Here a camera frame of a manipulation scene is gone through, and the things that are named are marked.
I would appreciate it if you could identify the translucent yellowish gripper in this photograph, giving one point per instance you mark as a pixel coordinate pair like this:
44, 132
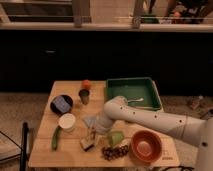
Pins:
92, 135

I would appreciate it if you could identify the wooden block eraser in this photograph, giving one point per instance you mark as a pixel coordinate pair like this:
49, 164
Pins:
87, 143

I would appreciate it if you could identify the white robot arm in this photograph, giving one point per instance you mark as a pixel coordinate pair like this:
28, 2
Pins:
196, 132

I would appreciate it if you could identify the green plastic cup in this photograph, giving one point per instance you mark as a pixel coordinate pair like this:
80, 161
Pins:
115, 137

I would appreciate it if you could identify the metal cup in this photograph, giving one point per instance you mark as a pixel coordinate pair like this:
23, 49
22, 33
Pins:
84, 96

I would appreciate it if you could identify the wooden table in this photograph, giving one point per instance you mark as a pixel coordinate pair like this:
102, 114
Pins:
69, 153

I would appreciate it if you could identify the blue triangular cloth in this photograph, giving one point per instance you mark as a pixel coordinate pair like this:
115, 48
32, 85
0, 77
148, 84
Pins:
90, 121

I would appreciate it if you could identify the bunch of purple grapes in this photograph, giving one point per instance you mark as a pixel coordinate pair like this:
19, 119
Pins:
112, 153

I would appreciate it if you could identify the white round container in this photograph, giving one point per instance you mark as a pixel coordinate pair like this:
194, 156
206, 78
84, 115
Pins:
67, 122

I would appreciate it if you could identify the green cucumber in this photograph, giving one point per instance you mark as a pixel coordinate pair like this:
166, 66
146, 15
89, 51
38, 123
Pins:
54, 142

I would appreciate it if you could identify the black bowl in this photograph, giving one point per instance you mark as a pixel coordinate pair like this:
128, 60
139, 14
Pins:
67, 98

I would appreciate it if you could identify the blue sponge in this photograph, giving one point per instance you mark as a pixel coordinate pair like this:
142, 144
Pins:
61, 104

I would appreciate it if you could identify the orange ball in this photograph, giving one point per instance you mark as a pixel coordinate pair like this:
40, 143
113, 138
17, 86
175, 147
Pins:
86, 84

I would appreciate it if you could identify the orange bowl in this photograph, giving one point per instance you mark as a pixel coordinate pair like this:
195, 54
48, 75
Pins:
146, 146

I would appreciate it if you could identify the silver fork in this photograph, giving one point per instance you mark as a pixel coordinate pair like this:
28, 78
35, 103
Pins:
135, 100

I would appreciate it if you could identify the green tray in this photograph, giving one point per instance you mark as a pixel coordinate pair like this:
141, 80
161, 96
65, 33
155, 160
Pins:
134, 88

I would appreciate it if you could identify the black pole stand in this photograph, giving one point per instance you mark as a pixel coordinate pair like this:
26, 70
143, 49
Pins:
23, 155

